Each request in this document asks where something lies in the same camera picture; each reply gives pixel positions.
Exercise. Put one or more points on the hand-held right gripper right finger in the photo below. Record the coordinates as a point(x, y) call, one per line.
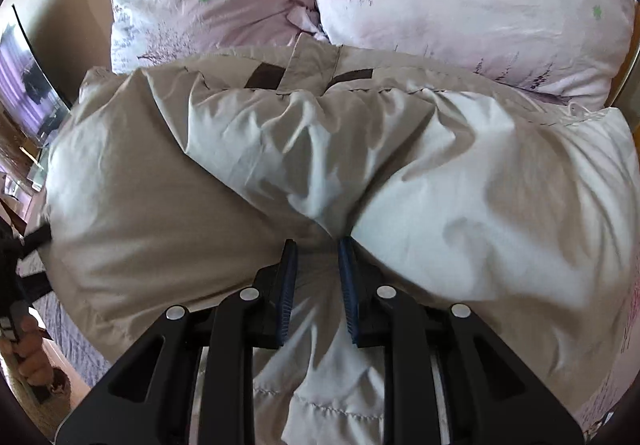
point(348, 297)

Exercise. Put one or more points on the bed with pink floral sheet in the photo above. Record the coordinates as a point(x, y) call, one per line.
point(75, 345)

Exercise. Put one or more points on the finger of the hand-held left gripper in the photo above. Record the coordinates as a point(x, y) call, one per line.
point(35, 284)
point(37, 237)

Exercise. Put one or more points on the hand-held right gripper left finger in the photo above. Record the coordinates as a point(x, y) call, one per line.
point(287, 297)

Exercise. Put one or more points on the beige puffer jacket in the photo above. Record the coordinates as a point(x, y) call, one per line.
point(450, 175)

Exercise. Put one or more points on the window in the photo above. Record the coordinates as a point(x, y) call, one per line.
point(32, 75)

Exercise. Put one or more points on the person's left hand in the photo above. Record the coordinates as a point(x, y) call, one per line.
point(35, 365)

